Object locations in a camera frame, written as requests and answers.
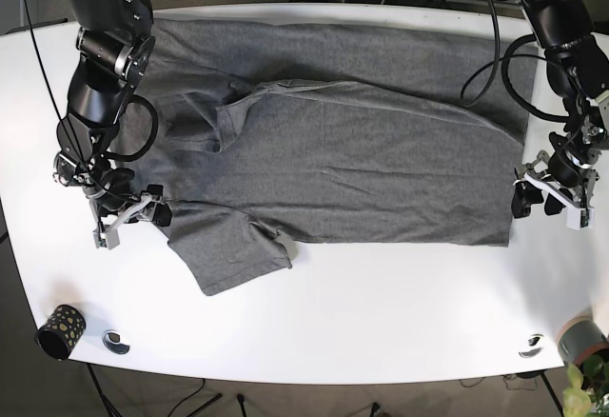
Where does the right silver table grommet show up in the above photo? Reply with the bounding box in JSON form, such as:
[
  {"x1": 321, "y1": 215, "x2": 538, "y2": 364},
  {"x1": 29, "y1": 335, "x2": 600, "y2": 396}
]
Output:
[{"x1": 518, "y1": 333, "x2": 546, "y2": 359}]

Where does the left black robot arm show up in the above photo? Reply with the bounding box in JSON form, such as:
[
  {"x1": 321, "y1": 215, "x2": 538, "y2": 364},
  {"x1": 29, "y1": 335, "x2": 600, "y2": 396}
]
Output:
[{"x1": 487, "y1": 0, "x2": 608, "y2": 229}]

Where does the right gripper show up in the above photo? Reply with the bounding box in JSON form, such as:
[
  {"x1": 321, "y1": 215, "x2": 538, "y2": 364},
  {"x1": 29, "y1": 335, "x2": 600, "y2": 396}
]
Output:
[{"x1": 88, "y1": 185, "x2": 172, "y2": 249}]

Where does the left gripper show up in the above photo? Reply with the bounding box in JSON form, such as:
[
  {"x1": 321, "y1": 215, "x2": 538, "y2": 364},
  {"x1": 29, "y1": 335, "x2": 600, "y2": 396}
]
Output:
[{"x1": 511, "y1": 150, "x2": 600, "y2": 230}]

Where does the silver table grommet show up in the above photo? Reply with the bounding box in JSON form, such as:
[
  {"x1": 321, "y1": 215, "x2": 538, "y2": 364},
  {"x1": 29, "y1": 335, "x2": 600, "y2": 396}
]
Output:
[
  {"x1": 518, "y1": 333, "x2": 546, "y2": 359},
  {"x1": 102, "y1": 330, "x2": 130, "y2": 355}
]

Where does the grey flower pot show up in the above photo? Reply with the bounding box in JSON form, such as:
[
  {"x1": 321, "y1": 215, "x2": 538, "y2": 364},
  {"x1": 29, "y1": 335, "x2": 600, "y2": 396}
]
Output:
[{"x1": 557, "y1": 316, "x2": 608, "y2": 367}]

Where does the left silver table grommet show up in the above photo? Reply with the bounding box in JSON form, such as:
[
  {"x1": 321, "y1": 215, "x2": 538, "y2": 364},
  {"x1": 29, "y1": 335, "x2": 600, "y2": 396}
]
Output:
[{"x1": 102, "y1": 330, "x2": 130, "y2": 355}]

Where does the green potted plant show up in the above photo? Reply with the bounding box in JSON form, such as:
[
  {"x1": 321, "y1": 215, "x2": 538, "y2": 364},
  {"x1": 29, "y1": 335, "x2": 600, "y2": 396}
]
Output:
[{"x1": 562, "y1": 354, "x2": 608, "y2": 417}]

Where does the black gold-dotted cup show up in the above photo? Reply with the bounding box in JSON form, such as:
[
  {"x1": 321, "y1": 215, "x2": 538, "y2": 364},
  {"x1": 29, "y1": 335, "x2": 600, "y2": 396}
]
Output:
[{"x1": 35, "y1": 305, "x2": 87, "y2": 361}]

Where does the grey heather T-shirt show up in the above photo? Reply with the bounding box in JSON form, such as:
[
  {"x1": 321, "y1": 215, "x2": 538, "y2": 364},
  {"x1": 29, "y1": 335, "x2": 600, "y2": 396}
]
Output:
[{"x1": 136, "y1": 20, "x2": 527, "y2": 296}]

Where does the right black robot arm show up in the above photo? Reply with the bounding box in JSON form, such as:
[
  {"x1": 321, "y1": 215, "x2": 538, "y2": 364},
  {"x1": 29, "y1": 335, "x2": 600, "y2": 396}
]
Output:
[{"x1": 53, "y1": 0, "x2": 171, "y2": 249}]

